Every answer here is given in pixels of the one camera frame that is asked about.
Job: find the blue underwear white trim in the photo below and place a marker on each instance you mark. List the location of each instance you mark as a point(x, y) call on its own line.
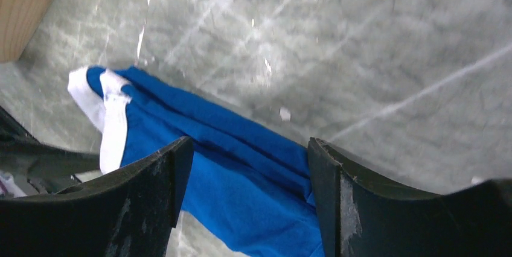
point(248, 185)

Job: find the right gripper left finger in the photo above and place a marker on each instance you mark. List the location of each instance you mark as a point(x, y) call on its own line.
point(128, 212)

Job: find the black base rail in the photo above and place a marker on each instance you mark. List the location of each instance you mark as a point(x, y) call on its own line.
point(49, 169)

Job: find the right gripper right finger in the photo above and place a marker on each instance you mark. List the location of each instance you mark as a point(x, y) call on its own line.
point(363, 213)

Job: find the wooden compartment tray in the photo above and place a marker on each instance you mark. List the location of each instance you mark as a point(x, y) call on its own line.
point(19, 20)

